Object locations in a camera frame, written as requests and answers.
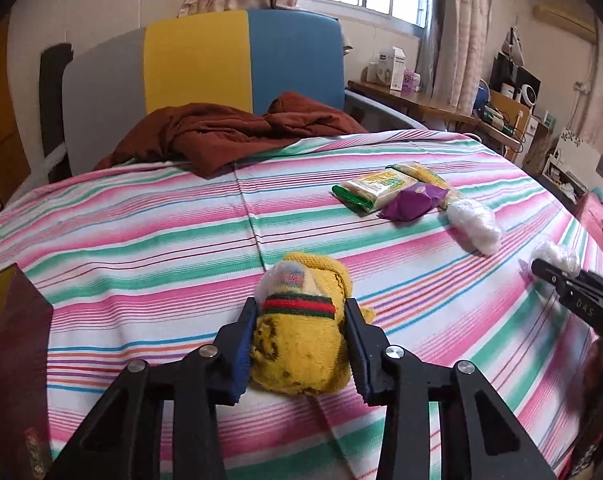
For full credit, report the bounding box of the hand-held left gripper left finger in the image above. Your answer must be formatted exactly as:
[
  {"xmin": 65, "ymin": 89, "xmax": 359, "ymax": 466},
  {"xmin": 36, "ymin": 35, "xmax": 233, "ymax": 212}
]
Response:
[{"xmin": 46, "ymin": 297, "xmax": 259, "ymax": 480}]

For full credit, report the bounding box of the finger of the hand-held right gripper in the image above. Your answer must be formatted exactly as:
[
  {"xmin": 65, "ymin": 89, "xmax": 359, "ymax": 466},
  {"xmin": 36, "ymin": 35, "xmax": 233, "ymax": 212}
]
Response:
[
  {"xmin": 531, "ymin": 258, "xmax": 577, "ymax": 295},
  {"xmin": 576, "ymin": 269, "xmax": 603, "ymax": 292}
]

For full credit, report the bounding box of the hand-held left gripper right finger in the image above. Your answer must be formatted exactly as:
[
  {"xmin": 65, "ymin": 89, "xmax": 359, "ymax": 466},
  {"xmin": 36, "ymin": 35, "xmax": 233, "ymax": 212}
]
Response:
[{"xmin": 344, "ymin": 297, "xmax": 557, "ymax": 480}]

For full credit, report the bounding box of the yellow patterned sock roll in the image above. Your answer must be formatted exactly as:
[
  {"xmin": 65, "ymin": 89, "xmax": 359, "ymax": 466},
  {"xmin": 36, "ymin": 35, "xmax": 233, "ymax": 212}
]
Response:
[{"xmin": 251, "ymin": 252, "xmax": 377, "ymax": 397}]

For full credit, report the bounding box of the gold metal tray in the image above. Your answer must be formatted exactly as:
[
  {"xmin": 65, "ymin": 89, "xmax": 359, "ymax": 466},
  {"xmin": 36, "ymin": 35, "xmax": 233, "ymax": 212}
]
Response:
[{"xmin": 0, "ymin": 262, "xmax": 54, "ymax": 476}]

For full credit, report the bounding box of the person's right forearm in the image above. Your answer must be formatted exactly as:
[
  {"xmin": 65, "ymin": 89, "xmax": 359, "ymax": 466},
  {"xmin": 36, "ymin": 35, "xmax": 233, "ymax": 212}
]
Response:
[{"xmin": 569, "ymin": 335, "xmax": 603, "ymax": 478}]

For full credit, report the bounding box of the white printed box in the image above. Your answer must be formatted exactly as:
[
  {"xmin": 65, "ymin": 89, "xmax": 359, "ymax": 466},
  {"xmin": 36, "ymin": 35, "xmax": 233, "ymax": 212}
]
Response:
[{"xmin": 546, "ymin": 135, "xmax": 602, "ymax": 186}]

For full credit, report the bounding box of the striped pink green blanket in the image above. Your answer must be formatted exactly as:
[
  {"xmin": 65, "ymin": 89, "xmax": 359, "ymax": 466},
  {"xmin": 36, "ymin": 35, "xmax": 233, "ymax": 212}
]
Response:
[{"xmin": 0, "ymin": 130, "xmax": 603, "ymax": 480}]

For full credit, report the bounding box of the purple snack packet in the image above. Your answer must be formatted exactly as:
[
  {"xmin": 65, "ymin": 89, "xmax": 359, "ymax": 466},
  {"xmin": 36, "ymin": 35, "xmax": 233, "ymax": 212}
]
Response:
[{"xmin": 378, "ymin": 183, "xmax": 447, "ymax": 222}]

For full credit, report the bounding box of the wooden shelf unit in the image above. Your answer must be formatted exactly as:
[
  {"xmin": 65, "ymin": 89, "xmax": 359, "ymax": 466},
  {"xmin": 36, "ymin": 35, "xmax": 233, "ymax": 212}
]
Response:
[{"xmin": 481, "ymin": 90, "xmax": 532, "ymax": 166}]

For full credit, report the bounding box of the green yellow snack packet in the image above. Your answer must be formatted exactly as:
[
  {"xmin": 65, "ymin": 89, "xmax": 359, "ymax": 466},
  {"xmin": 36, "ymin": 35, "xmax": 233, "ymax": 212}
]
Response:
[{"xmin": 331, "ymin": 170, "xmax": 415, "ymax": 213}]

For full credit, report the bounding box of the wooden desk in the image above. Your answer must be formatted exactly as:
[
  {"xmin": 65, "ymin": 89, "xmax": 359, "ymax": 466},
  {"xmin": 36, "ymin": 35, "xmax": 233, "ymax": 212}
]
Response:
[{"xmin": 349, "ymin": 80, "xmax": 527, "ymax": 151}]

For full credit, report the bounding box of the black hanging bag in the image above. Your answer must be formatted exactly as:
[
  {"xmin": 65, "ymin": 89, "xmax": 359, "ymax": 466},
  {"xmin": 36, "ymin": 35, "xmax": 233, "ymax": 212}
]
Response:
[{"xmin": 491, "ymin": 27, "xmax": 542, "ymax": 106}]

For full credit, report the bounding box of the brown cloth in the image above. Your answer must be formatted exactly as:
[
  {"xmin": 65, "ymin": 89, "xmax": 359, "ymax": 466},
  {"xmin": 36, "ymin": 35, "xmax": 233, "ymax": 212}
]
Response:
[{"xmin": 94, "ymin": 91, "xmax": 369, "ymax": 178}]

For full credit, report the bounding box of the white carton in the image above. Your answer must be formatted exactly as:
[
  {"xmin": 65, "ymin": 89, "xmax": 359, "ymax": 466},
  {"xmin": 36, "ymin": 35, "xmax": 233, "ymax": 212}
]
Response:
[{"xmin": 389, "ymin": 47, "xmax": 407, "ymax": 92}]

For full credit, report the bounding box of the beige air conditioner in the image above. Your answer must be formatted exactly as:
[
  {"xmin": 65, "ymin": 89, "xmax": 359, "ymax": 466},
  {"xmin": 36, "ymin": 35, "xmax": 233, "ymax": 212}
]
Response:
[{"xmin": 534, "ymin": 5, "xmax": 597, "ymax": 43}]

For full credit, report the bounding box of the grey white box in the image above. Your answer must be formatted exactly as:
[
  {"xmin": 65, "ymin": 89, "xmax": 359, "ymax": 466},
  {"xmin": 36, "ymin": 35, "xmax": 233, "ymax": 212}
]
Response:
[{"xmin": 366, "ymin": 50, "xmax": 395, "ymax": 86}]

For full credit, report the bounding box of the grey yellow blue headboard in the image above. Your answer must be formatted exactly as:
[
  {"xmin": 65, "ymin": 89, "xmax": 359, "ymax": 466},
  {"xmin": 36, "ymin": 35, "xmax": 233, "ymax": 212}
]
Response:
[{"xmin": 61, "ymin": 8, "xmax": 347, "ymax": 176}]

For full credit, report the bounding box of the grey bed frame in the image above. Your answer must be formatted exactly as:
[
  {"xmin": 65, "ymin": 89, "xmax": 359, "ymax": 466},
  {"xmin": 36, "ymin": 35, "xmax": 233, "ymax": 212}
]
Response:
[{"xmin": 346, "ymin": 87, "xmax": 427, "ymax": 131}]

